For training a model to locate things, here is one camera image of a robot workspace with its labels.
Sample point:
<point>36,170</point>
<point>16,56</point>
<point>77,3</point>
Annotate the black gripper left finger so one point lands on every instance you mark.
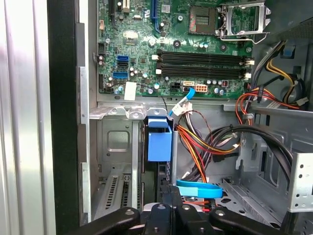
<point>157,220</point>

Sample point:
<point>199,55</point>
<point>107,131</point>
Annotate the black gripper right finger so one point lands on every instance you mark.
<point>190,220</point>

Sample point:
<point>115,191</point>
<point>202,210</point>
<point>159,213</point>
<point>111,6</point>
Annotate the hard disk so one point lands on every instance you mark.
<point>160,147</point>

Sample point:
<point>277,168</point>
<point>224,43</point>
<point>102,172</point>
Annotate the grey metal disk bay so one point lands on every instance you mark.
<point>117,142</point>

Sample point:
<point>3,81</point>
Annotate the grey metal drive cage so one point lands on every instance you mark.
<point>303,183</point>

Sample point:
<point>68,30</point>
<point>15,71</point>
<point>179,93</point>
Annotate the black open PC case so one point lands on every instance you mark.
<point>63,98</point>

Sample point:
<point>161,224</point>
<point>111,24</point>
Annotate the green motherboard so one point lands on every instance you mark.
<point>139,36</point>

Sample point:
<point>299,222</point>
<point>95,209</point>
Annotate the metal locking lever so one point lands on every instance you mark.
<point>236,38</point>

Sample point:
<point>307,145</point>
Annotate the metal socket cover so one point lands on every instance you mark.
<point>244,32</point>

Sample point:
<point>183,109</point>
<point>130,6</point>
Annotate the CPU socket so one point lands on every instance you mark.
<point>201,19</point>

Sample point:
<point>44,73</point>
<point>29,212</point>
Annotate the black expansion slot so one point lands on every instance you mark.
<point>112,7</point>

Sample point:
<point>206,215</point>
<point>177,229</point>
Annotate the grey power supply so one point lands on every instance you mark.
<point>293,14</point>

